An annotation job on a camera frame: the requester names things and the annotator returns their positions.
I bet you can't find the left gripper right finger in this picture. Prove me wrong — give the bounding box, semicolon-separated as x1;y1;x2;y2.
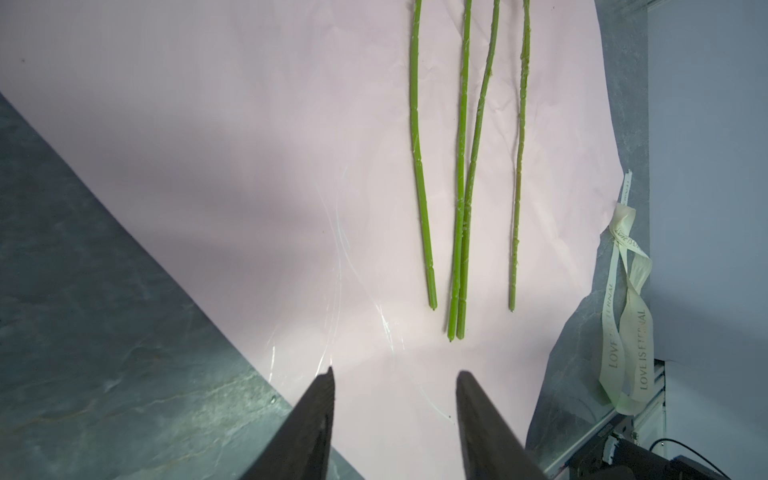
456;371;546;479

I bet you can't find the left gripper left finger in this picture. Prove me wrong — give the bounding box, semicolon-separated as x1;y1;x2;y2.
241;367;335;480

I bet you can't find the dark pink rose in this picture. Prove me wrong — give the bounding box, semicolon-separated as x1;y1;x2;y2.
447;0;473;341

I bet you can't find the pink purple wrapping paper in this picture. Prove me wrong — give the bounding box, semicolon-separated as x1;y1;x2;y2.
1;1;622;479

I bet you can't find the pink spray rose stem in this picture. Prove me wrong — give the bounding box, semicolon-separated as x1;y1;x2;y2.
455;0;502;341

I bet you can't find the white rose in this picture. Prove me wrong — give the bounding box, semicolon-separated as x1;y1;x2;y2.
508;0;531;312

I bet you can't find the cream rose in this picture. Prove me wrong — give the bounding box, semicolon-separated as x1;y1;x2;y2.
409;0;438;310

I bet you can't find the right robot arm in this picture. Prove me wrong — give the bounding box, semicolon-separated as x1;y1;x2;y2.
564;415;729;479

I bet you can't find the cream printed ribbon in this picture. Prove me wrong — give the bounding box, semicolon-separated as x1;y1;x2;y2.
599;171;655;416

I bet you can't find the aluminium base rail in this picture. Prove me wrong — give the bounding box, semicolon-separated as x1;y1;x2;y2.
529;361;667;479

